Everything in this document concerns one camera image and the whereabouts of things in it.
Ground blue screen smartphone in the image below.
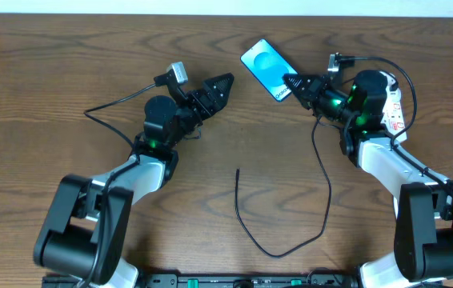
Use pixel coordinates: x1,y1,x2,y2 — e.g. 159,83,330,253
240,39,297,102

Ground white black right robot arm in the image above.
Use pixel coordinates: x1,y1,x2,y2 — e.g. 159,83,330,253
283,70,453,287

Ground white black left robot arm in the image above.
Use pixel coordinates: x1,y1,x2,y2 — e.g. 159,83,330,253
33,70,235,287

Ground white power strip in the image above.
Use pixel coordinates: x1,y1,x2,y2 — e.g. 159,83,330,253
379,70,405,136

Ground black charger cable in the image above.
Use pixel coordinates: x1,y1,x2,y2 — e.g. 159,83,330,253
234,115,333,259

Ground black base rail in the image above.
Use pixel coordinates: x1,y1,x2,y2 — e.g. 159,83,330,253
134,273,359,288

